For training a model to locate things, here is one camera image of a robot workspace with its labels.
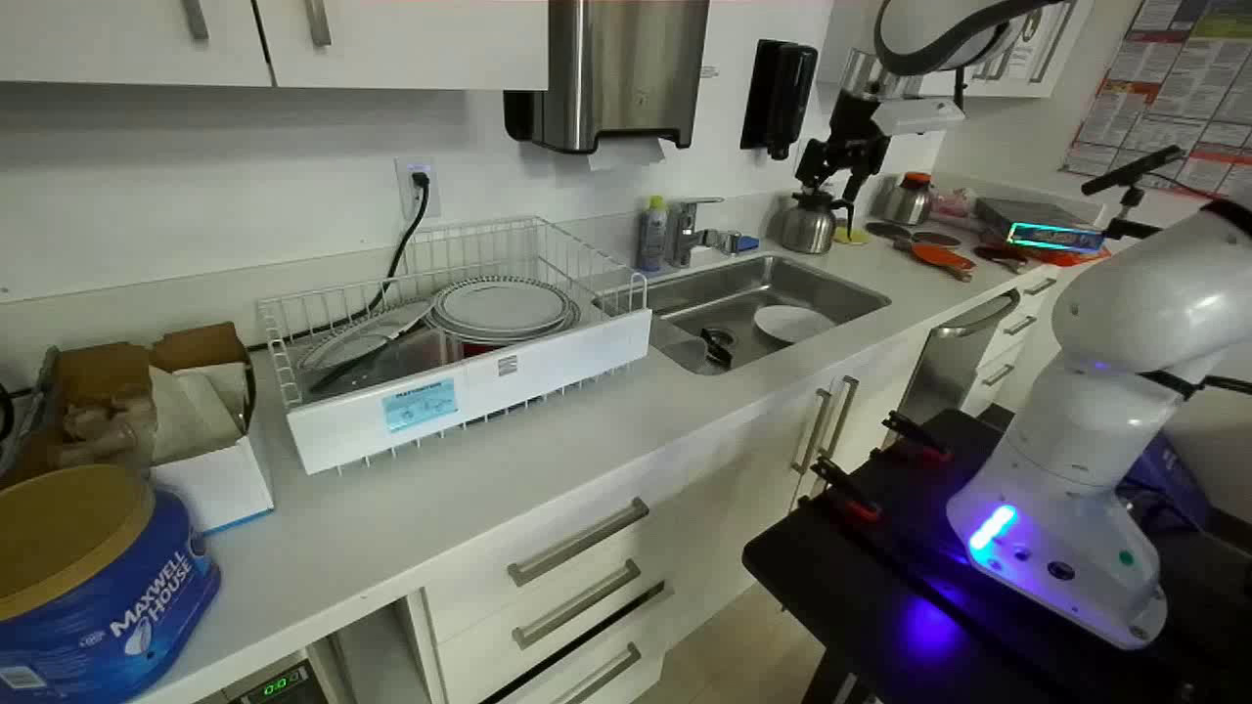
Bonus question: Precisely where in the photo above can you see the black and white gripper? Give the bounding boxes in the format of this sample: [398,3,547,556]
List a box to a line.
[795,87,904,234]

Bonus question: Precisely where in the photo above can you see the chrome sink faucet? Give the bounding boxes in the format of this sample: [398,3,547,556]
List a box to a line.
[663,195,764,270]

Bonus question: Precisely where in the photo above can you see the metal kettle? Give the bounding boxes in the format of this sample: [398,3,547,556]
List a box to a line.
[770,190,850,260]

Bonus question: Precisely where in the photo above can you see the metal canister with red lid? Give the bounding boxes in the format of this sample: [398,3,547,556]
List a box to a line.
[890,167,940,230]

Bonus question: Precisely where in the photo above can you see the white plate in sink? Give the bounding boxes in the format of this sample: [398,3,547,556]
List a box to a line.
[753,302,843,350]

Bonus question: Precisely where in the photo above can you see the stainless steel sink basin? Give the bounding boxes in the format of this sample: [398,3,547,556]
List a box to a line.
[645,252,897,380]

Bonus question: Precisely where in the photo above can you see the dish soap bottle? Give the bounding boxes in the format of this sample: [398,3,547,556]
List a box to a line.
[634,191,674,280]

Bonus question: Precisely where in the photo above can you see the black utensil in sink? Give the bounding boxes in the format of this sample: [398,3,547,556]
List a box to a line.
[694,324,741,372]

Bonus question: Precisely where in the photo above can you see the stainless dishwasher front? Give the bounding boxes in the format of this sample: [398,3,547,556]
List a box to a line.
[897,286,1024,431]

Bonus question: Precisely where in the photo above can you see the teal glowing device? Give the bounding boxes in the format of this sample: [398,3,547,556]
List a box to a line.
[1001,216,1109,260]

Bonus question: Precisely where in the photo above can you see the stainless paper towel dispenser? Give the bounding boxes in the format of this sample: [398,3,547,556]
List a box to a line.
[503,0,718,161]

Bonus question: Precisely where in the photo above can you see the red black clamp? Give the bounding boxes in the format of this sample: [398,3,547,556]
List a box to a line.
[880,406,958,470]
[807,456,890,529]

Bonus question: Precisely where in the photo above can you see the round grey-rimmed plate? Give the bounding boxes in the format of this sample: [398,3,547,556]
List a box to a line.
[427,274,585,351]

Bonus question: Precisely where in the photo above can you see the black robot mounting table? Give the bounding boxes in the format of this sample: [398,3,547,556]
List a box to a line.
[741,405,1252,704]

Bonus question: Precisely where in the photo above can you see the white drawer base cabinet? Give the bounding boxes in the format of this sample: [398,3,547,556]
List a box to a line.
[307,260,1090,704]

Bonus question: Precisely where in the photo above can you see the white upper cabinet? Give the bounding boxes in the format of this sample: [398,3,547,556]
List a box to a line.
[0,0,554,96]

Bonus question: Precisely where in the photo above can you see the dark metal pan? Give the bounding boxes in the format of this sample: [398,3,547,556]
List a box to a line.
[303,306,457,405]

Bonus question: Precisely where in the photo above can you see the white paper box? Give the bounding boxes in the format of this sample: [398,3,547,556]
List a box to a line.
[145,433,280,539]

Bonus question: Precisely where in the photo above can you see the brown cardboard box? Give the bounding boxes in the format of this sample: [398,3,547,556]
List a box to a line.
[36,321,259,480]

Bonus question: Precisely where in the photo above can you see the blue Maxwell House coffee can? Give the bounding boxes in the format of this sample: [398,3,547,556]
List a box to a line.
[0,463,222,704]

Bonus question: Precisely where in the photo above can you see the black wall soap dispenser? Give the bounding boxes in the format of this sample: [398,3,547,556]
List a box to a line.
[736,37,821,164]

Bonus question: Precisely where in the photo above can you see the orange handled pliers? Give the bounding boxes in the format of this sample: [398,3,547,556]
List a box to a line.
[897,234,979,284]

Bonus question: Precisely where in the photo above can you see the framed white wall board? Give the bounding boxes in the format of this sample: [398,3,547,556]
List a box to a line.
[958,0,1086,108]

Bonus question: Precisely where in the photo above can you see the black camera on stand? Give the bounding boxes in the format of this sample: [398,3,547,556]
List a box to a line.
[1077,143,1193,243]

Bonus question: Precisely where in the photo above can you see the wall poster with text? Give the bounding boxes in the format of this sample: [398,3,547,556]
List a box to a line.
[1056,0,1252,205]

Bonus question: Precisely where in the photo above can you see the white wall power outlet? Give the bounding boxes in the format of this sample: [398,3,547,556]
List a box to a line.
[392,157,448,222]

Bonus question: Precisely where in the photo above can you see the white wire dish rack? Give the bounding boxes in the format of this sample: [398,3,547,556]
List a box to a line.
[254,212,657,478]

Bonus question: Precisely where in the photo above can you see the black power cable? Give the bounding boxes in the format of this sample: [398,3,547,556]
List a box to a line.
[307,167,434,345]

